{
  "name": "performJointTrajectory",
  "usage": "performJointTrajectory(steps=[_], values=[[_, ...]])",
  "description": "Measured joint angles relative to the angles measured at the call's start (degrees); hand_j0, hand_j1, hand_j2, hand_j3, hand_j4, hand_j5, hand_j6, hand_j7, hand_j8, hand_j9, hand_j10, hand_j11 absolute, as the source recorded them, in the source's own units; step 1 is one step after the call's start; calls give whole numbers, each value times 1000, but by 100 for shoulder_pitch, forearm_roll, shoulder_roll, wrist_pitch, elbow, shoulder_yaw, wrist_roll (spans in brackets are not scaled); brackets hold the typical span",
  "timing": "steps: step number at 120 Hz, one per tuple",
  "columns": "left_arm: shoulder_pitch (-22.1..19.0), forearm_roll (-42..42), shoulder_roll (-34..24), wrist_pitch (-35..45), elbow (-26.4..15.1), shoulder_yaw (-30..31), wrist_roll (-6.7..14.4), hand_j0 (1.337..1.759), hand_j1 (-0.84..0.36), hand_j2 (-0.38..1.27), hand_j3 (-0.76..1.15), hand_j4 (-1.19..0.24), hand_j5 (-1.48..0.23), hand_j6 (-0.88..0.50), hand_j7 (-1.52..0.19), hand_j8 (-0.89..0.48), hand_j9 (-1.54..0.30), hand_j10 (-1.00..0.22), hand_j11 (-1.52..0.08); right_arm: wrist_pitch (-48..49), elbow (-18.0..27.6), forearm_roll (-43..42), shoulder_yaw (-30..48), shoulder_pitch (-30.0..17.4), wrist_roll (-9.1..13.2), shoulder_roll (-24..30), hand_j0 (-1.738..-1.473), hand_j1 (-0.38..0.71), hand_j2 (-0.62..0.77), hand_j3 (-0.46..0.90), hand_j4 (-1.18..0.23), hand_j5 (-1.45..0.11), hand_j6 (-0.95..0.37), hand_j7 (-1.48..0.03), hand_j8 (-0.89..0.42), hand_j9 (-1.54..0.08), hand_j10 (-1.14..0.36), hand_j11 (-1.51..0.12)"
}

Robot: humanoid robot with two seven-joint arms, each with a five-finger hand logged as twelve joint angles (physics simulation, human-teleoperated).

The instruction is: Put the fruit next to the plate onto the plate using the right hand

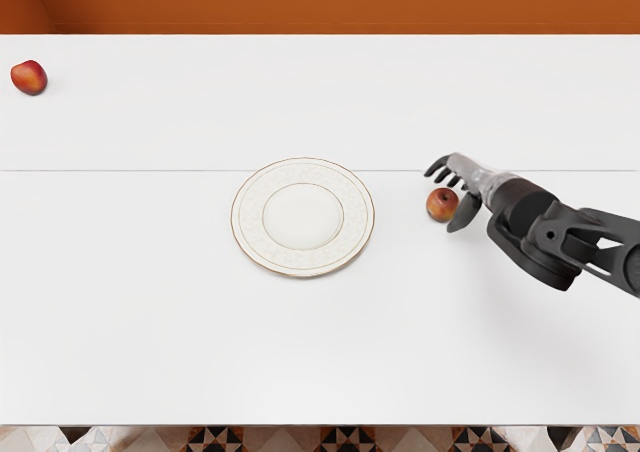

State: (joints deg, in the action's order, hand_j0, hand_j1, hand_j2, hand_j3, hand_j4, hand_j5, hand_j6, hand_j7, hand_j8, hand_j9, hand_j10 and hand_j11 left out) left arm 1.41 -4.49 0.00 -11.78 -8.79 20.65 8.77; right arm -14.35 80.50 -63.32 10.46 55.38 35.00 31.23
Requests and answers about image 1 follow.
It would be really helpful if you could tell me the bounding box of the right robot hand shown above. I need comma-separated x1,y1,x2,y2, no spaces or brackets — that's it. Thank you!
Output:
423,152,502,234

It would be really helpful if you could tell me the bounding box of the white patterned gold-rimmed plate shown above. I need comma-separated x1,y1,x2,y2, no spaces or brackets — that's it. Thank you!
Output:
230,157,376,278

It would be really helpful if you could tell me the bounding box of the small red apple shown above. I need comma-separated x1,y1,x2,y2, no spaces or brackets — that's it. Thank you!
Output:
425,187,460,222

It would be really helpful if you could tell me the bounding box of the large red apple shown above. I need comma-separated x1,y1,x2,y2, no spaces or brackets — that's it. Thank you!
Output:
10,59,49,97

